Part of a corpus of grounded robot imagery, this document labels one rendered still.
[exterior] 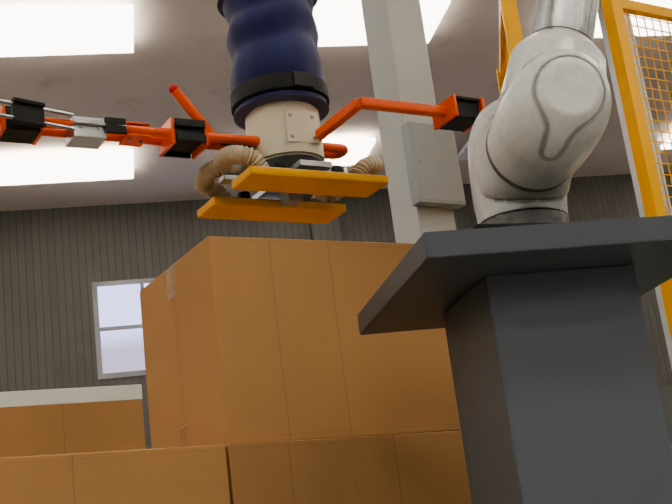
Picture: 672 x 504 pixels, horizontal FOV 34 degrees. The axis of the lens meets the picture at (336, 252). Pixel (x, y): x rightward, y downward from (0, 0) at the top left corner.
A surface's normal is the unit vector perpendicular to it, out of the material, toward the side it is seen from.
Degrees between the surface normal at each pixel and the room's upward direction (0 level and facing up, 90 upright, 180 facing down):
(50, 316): 90
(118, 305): 90
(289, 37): 75
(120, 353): 90
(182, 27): 180
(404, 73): 90
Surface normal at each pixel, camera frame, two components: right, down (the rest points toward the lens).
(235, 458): 0.50, -0.29
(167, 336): -0.87, -0.03
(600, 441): 0.17, -0.29
